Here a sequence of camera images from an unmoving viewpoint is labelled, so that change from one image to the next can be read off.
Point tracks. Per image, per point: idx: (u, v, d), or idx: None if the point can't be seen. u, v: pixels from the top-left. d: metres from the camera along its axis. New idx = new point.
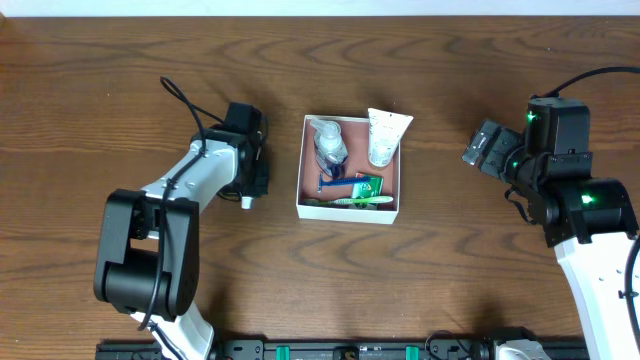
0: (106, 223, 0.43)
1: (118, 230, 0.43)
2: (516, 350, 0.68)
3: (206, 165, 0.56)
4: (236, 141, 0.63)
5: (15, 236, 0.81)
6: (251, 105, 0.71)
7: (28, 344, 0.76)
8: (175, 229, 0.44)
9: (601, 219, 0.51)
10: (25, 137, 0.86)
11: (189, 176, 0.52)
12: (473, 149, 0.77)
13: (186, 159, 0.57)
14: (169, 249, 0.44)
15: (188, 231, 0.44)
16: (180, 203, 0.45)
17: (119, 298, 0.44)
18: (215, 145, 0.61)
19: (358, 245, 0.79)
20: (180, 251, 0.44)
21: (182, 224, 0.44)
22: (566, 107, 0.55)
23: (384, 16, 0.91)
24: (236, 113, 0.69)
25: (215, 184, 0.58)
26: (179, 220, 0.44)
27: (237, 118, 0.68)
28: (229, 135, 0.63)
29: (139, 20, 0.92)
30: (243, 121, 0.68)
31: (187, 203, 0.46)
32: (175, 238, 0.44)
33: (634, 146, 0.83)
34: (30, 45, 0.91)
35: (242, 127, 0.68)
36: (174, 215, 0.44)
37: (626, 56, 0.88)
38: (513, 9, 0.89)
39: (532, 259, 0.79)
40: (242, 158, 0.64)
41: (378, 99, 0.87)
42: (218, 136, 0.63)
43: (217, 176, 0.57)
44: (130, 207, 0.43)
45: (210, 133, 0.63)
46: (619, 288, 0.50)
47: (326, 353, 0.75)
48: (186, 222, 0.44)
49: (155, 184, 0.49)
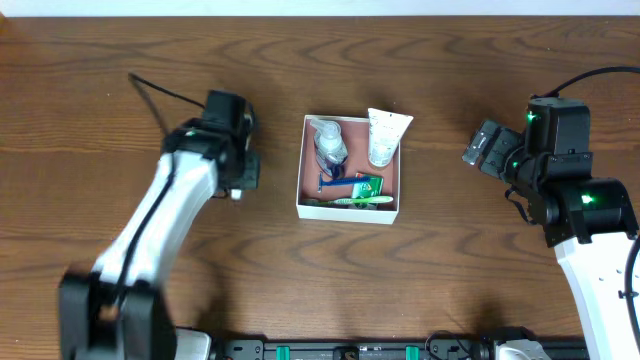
0: (61, 317, 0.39)
1: (76, 318, 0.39)
2: (516, 350, 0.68)
3: (176, 203, 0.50)
4: (214, 146, 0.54)
5: (15, 236, 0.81)
6: (232, 96, 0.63)
7: (28, 344, 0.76)
8: (136, 325, 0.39)
9: (601, 219, 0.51)
10: (25, 136, 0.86)
11: (153, 232, 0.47)
12: (473, 149, 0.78)
13: (152, 193, 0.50)
14: (133, 342, 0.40)
15: (150, 326, 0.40)
16: (138, 292, 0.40)
17: None
18: (184, 169, 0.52)
19: (358, 245, 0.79)
20: (145, 344, 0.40)
21: (142, 319, 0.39)
22: (566, 107, 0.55)
23: (384, 16, 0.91)
24: (217, 106, 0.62)
25: (189, 214, 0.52)
26: (138, 316, 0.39)
27: (219, 111, 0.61)
28: (206, 138, 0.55)
29: (139, 20, 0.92)
30: (225, 114, 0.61)
31: (145, 291, 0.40)
32: (138, 334, 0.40)
33: (634, 146, 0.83)
34: (30, 45, 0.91)
35: (224, 122, 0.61)
36: (134, 303, 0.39)
37: (626, 57, 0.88)
38: (513, 9, 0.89)
39: (533, 259, 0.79)
40: (223, 161, 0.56)
41: (378, 99, 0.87)
42: (192, 141, 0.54)
43: (190, 208, 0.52)
44: (83, 302, 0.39)
45: (181, 137, 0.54)
46: (619, 288, 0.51)
47: (326, 353, 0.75)
48: (148, 311, 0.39)
49: (112, 255, 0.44)
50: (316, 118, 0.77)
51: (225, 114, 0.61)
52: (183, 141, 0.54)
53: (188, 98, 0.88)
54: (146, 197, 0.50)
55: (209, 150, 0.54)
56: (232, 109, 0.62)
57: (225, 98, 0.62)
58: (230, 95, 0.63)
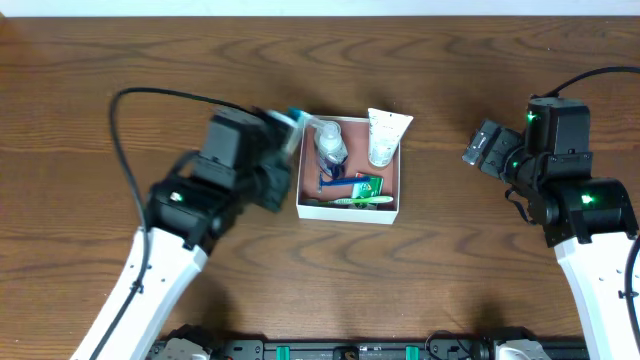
0: None
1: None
2: (516, 350, 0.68)
3: (143, 307, 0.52)
4: (203, 219, 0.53)
5: (15, 236, 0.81)
6: (235, 132, 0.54)
7: (28, 344, 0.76)
8: None
9: (600, 220, 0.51)
10: (24, 136, 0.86)
11: (116, 342, 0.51)
12: (473, 149, 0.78)
13: (123, 287, 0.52)
14: None
15: None
16: None
17: None
18: (157, 260, 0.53)
19: (358, 245, 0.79)
20: None
21: None
22: (566, 107, 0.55)
23: (384, 16, 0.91)
24: (219, 144, 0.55)
25: (161, 311, 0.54)
26: None
27: (221, 151, 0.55)
28: (194, 210, 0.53)
29: (139, 20, 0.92)
30: (228, 156, 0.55)
31: None
32: None
33: (634, 146, 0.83)
34: (30, 45, 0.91)
35: (226, 165, 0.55)
36: None
37: (625, 57, 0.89)
38: (513, 9, 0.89)
39: (533, 259, 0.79)
40: (217, 224, 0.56)
41: (378, 99, 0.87)
42: (179, 206, 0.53)
43: (159, 305, 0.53)
44: None
45: (169, 208, 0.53)
46: (619, 288, 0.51)
47: (326, 353, 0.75)
48: None
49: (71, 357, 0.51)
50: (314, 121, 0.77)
51: (225, 156, 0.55)
52: (170, 204, 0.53)
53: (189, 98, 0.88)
54: (115, 292, 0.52)
55: (196, 225, 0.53)
56: (234, 149, 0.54)
57: (227, 136, 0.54)
58: (234, 129, 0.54)
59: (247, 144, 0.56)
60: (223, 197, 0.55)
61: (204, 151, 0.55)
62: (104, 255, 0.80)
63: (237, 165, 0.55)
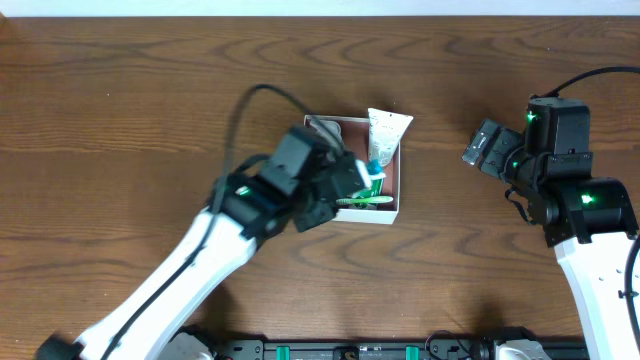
0: None
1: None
2: (516, 350, 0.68)
3: (188, 289, 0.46)
4: (260, 221, 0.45)
5: (14, 236, 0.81)
6: (309, 145, 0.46)
7: (28, 344, 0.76)
8: None
9: (601, 219, 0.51)
10: (24, 136, 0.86)
11: (149, 317, 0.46)
12: (473, 149, 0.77)
13: (177, 258, 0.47)
14: None
15: None
16: None
17: None
18: (213, 245, 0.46)
19: (358, 245, 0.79)
20: None
21: None
22: (566, 107, 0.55)
23: (384, 16, 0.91)
24: (289, 152, 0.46)
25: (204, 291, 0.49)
26: None
27: (288, 159, 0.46)
28: (249, 211, 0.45)
29: (139, 20, 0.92)
30: (294, 166, 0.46)
31: None
32: None
33: (634, 146, 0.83)
34: (30, 45, 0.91)
35: (289, 175, 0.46)
36: None
37: (624, 57, 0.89)
38: (513, 9, 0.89)
39: (533, 259, 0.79)
40: (270, 230, 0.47)
41: (378, 99, 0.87)
42: (237, 203, 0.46)
43: (203, 289, 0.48)
44: None
45: (227, 199, 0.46)
46: (619, 288, 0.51)
47: (326, 353, 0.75)
48: None
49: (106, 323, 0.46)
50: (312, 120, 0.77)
51: (293, 166, 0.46)
52: (229, 198, 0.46)
53: (189, 98, 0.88)
54: (167, 263, 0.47)
55: (251, 225, 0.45)
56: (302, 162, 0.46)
57: (298, 145, 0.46)
58: (308, 143, 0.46)
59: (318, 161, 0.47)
60: (281, 207, 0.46)
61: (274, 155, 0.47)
62: (104, 255, 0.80)
63: (302, 179, 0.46)
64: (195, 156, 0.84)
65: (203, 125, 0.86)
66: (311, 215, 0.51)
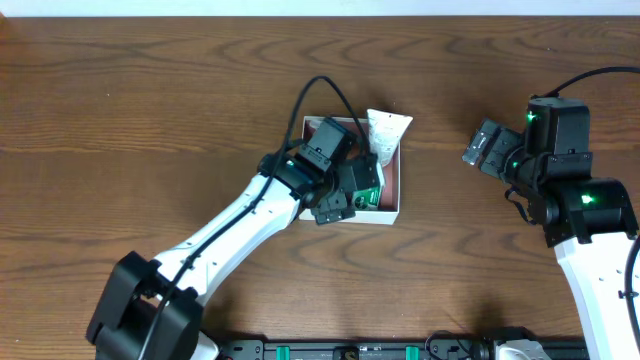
0: (112, 281, 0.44)
1: (125, 294, 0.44)
2: (516, 350, 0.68)
3: (251, 229, 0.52)
4: (306, 185, 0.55)
5: (14, 236, 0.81)
6: (342, 132, 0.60)
7: (28, 344, 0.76)
8: (164, 329, 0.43)
9: (600, 219, 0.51)
10: (24, 136, 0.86)
11: (220, 246, 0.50)
12: (473, 149, 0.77)
13: (238, 205, 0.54)
14: (153, 344, 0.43)
15: (179, 335, 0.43)
16: (183, 301, 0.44)
17: (109, 348, 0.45)
18: (270, 198, 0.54)
19: (358, 245, 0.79)
20: (164, 351, 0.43)
21: (178, 325, 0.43)
22: (566, 107, 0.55)
23: (384, 16, 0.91)
24: (326, 137, 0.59)
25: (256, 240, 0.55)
26: (176, 322, 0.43)
27: (325, 142, 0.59)
28: (297, 178, 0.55)
29: (139, 20, 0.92)
30: (330, 147, 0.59)
31: (191, 303, 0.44)
32: (163, 337, 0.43)
33: (634, 146, 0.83)
34: (29, 45, 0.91)
35: (326, 154, 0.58)
36: (176, 310, 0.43)
37: (625, 57, 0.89)
38: (513, 9, 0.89)
39: (533, 259, 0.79)
40: (308, 200, 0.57)
41: (378, 99, 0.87)
42: (287, 172, 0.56)
43: (256, 238, 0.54)
44: (135, 280, 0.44)
45: (278, 169, 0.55)
46: (619, 288, 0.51)
47: (326, 353, 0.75)
48: (184, 323, 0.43)
49: (176, 251, 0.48)
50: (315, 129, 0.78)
51: (329, 147, 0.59)
52: (278, 169, 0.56)
53: (189, 98, 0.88)
54: (231, 208, 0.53)
55: (299, 187, 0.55)
56: (337, 144, 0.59)
57: (333, 132, 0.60)
58: (342, 131, 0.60)
59: (345, 149, 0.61)
60: (318, 180, 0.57)
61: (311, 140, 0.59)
62: (104, 255, 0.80)
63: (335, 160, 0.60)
64: (195, 157, 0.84)
65: (203, 125, 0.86)
66: (327, 201, 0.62)
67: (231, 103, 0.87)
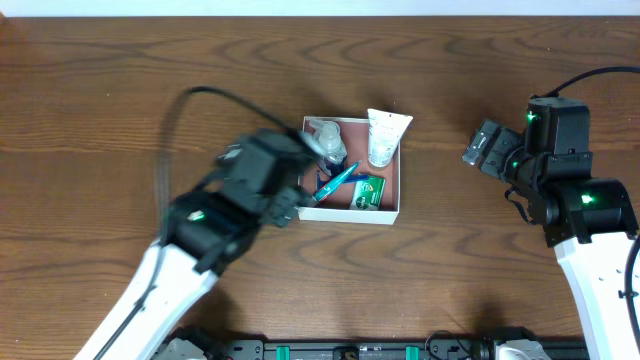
0: None
1: None
2: (516, 350, 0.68)
3: (145, 326, 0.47)
4: (221, 242, 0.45)
5: (15, 236, 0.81)
6: (271, 155, 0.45)
7: (28, 344, 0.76)
8: None
9: (601, 219, 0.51)
10: (24, 136, 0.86)
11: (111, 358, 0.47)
12: (473, 149, 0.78)
13: (131, 295, 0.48)
14: None
15: None
16: None
17: None
18: (166, 283, 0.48)
19: (358, 245, 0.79)
20: None
21: None
22: (566, 107, 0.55)
23: (384, 16, 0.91)
24: (250, 166, 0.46)
25: (166, 327, 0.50)
26: None
27: (249, 173, 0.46)
28: (208, 235, 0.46)
29: (139, 20, 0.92)
30: (256, 181, 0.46)
31: None
32: None
33: (634, 146, 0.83)
34: (30, 45, 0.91)
35: (252, 190, 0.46)
36: None
37: (625, 57, 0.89)
38: (513, 9, 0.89)
39: (533, 259, 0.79)
40: (234, 251, 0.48)
41: (378, 99, 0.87)
42: (196, 225, 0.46)
43: (162, 328, 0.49)
44: None
45: (185, 224, 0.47)
46: (619, 288, 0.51)
47: (326, 353, 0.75)
48: None
49: None
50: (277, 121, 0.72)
51: (253, 180, 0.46)
52: (186, 221, 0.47)
53: (189, 98, 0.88)
54: (122, 301, 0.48)
55: (211, 246, 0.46)
56: (263, 174, 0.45)
57: (258, 156, 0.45)
58: (270, 153, 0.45)
59: (281, 173, 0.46)
60: (243, 225, 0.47)
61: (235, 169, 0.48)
62: (104, 255, 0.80)
63: (265, 194, 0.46)
64: (195, 157, 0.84)
65: (203, 125, 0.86)
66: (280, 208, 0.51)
67: (231, 102, 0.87)
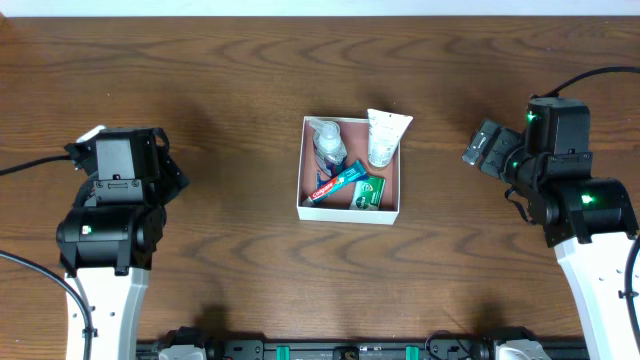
0: None
1: None
2: (516, 350, 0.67)
3: (108, 338, 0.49)
4: (123, 229, 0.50)
5: (15, 236, 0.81)
6: (126, 138, 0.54)
7: (29, 344, 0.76)
8: None
9: (600, 219, 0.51)
10: (24, 136, 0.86)
11: None
12: (473, 149, 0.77)
13: (76, 330, 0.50)
14: None
15: None
16: None
17: None
18: (97, 297, 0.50)
19: (358, 245, 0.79)
20: None
21: None
22: (566, 107, 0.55)
23: (384, 16, 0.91)
24: (114, 160, 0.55)
25: (130, 330, 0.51)
26: None
27: (117, 165, 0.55)
28: (108, 234, 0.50)
29: (139, 20, 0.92)
30: (126, 168, 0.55)
31: None
32: None
33: (634, 146, 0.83)
34: (30, 45, 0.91)
35: (127, 177, 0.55)
36: None
37: (625, 57, 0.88)
38: (513, 9, 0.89)
39: (533, 259, 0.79)
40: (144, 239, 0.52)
41: (378, 99, 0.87)
42: (96, 234, 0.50)
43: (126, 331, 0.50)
44: None
45: (81, 241, 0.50)
46: (619, 288, 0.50)
47: (326, 353, 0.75)
48: None
49: None
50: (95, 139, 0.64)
51: (125, 166, 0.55)
52: (83, 239, 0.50)
53: (189, 98, 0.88)
54: (71, 342, 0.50)
55: (118, 238, 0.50)
56: (129, 158, 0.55)
57: (115, 143, 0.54)
58: (121, 138, 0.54)
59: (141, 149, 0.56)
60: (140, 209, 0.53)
61: (102, 173, 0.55)
62: None
63: (139, 174, 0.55)
64: (195, 156, 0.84)
65: (203, 125, 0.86)
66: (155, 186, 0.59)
67: (231, 102, 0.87)
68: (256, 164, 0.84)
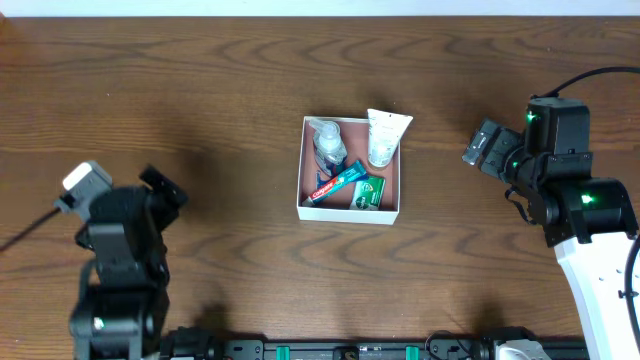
0: None
1: None
2: (516, 350, 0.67)
3: None
4: (134, 322, 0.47)
5: (14, 237, 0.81)
6: (120, 225, 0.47)
7: (28, 344, 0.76)
8: None
9: (601, 219, 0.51)
10: (24, 137, 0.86)
11: None
12: (473, 149, 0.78)
13: None
14: None
15: None
16: None
17: None
18: None
19: (358, 245, 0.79)
20: None
21: None
22: (566, 107, 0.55)
23: (384, 17, 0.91)
24: (111, 245, 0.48)
25: None
26: None
27: (114, 249, 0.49)
28: (120, 329, 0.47)
29: (139, 20, 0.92)
30: (126, 253, 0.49)
31: None
32: None
33: (634, 146, 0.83)
34: (29, 45, 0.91)
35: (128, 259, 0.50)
36: None
37: (625, 57, 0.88)
38: (512, 9, 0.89)
39: (533, 259, 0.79)
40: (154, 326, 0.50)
41: (378, 99, 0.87)
42: (107, 328, 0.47)
43: None
44: None
45: (94, 336, 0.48)
46: (619, 288, 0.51)
47: (326, 353, 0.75)
48: None
49: None
50: (85, 186, 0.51)
51: (124, 253, 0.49)
52: (96, 333, 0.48)
53: (189, 98, 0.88)
54: None
55: (130, 331, 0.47)
56: (126, 242, 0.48)
57: (109, 231, 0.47)
58: (116, 224, 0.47)
59: (137, 227, 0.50)
60: (146, 296, 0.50)
61: (99, 255, 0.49)
62: None
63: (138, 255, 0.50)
64: (195, 157, 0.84)
65: (203, 125, 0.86)
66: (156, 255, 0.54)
67: (230, 102, 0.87)
68: (256, 164, 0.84)
